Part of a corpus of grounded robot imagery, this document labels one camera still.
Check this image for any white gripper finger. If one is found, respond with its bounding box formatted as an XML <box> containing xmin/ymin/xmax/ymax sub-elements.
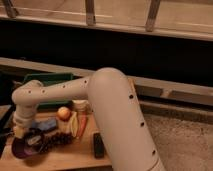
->
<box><xmin>13</xmin><ymin>126</ymin><xmax>25</xmax><ymax>139</ymax></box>

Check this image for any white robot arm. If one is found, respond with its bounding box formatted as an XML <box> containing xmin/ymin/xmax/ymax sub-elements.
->
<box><xmin>12</xmin><ymin>68</ymin><xmax>166</xmax><ymax>171</ymax></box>

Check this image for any purple bowl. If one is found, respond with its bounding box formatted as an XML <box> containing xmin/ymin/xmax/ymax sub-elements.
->
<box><xmin>11</xmin><ymin>133</ymin><xmax>40</xmax><ymax>159</ymax></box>

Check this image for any blue sponge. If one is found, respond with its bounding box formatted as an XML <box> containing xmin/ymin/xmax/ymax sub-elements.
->
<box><xmin>31</xmin><ymin>118</ymin><xmax>57</xmax><ymax>132</ymax></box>

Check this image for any bunch of dark grapes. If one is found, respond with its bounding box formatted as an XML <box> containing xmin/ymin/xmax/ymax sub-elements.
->
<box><xmin>40</xmin><ymin>133</ymin><xmax>74</xmax><ymax>153</ymax></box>

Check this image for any apple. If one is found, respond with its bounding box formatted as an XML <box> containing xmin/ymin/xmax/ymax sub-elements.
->
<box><xmin>57</xmin><ymin>106</ymin><xmax>71</xmax><ymax>121</ymax></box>

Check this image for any green plastic tray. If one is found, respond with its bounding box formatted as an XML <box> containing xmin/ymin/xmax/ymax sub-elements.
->
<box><xmin>23</xmin><ymin>73</ymin><xmax>73</xmax><ymax>110</ymax></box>

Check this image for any banana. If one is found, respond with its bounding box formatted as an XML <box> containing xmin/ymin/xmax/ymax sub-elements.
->
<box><xmin>67</xmin><ymin>112</ymin><xmax>78</xmax><ymax>137</ymax></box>

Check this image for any carrot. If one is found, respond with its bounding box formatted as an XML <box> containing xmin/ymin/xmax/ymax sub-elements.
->
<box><xmin>77</xmin><ymin>115</ymin><xmax>88</xmax><ymax>139</ymax></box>

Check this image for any white cup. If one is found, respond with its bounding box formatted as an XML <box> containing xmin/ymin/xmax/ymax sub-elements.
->
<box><xmin>73</xmin><ymin>100</ymin><xmax>87</xmax><ymax>112</ymax></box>

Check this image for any black remote control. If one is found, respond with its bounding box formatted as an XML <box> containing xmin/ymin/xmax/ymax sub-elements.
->
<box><xmin>93</xmin><ymin>133</ymin><xmax>104</xmax><ymax>158</ymax></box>

